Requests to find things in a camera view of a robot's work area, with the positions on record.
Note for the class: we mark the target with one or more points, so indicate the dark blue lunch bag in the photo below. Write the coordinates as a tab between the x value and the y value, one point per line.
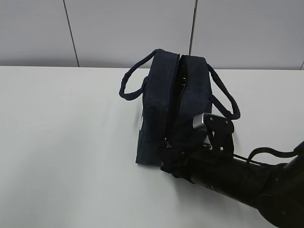
177	88

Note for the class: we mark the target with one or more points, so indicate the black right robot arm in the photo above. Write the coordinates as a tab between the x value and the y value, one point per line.
268	180

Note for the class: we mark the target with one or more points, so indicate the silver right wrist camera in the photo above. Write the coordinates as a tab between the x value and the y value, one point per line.
219	131

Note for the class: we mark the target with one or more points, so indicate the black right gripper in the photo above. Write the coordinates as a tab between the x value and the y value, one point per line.
186	162

